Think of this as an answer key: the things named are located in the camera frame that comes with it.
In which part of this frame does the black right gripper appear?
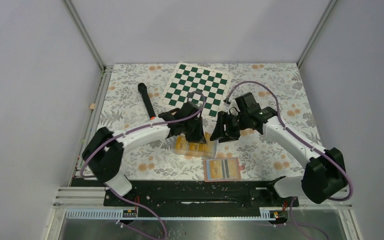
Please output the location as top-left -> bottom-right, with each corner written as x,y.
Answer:
209,110 -> 249,144

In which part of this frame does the single yellow credit card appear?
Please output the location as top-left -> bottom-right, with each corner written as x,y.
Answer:
208,159 -> 223,180

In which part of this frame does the tan leather card holder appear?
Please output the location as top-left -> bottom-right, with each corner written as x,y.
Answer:
202,158 -> 242,182

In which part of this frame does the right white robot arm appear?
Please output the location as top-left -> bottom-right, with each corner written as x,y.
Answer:
210,92 -> 349,206

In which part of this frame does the aluminium frame post left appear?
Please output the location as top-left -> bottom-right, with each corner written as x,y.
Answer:
62,0 -> 106,71

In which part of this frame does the floral patterned table mat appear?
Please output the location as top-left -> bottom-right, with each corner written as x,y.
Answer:
84,62 -> 334,182

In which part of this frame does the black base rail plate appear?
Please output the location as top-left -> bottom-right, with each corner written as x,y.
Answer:
103,180 -> 299,218

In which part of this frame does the aluminium frame post right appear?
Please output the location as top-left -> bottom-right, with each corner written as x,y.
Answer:
296,0 -> 338,69

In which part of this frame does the aluminium frame post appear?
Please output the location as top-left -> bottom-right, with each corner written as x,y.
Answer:
62,0 -> 106,71
296,0 -> 338,69

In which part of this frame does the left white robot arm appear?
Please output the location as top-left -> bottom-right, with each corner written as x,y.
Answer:
81,101 -> 205,206

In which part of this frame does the green white checkerboard mat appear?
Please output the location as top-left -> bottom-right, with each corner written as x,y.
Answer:
158,62 -> 233,121

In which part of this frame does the clear acrylic card box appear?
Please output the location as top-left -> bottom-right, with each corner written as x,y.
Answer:
172,132 -> 218,160

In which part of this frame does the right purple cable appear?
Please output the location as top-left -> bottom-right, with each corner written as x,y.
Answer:
223,80 -> 355,240

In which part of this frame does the black marker orange cap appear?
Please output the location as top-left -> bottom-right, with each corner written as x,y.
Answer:
137,82 -> 156,120

